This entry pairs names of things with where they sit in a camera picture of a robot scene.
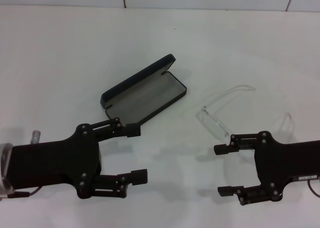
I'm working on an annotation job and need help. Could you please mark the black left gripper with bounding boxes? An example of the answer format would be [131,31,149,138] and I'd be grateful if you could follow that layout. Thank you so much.
[7,123,103,200]

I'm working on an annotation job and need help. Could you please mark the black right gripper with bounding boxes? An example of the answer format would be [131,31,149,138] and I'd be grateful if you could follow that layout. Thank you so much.
[213,130,320,205]

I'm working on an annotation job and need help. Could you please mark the black glasses case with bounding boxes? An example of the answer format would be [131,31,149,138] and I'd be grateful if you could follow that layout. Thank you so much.
[99,53,188,132]

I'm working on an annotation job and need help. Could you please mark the clear white glasses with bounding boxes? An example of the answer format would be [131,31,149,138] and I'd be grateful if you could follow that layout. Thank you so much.
[195,84,294,168]

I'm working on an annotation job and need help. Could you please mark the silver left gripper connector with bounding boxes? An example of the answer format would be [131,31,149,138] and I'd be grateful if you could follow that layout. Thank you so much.
[31,130,42,145]

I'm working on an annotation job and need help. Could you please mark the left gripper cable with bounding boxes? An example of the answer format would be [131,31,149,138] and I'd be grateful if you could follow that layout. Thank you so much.
[8,186,41,198]

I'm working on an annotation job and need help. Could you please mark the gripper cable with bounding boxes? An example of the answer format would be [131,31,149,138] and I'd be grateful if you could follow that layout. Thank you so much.
[310,176,320,198]
[8,186,41,198]

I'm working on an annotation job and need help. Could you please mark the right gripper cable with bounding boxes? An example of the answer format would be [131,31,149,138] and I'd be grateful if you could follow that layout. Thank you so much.
[310,176,320,198]

